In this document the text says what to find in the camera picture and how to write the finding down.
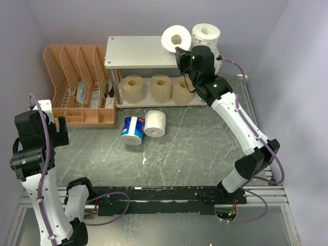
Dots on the aluminium frame rail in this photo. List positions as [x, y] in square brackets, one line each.
[254, 102]

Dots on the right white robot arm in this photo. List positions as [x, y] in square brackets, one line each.
[259, 151]

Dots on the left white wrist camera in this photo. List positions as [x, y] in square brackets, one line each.
[46, 107]

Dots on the blue wrapped paper roll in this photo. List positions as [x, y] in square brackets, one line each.
[133, 130]

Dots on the white two-tier metal shelf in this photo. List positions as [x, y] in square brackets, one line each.
[143, 56]

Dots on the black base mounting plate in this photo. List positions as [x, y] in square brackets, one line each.
[177, 199]

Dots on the tissue pack in organizer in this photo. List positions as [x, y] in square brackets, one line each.
[82, 94]

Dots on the brown paper roll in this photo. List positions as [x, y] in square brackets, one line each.
[180, 94]

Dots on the white floral roll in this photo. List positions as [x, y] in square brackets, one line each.
[176, 36]
[206, 35]

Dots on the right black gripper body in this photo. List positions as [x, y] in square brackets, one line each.
[185, 63]

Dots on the black pen in organizer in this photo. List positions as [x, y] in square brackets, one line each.
[104, 94]

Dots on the orange plastic file organizer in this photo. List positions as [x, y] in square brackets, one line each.
[67, 65]

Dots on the plain white paper roll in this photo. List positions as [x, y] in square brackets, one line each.
[155, 123]

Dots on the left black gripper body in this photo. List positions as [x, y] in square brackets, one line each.
[54, 135]

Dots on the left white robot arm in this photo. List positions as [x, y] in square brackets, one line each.
[33, 164]

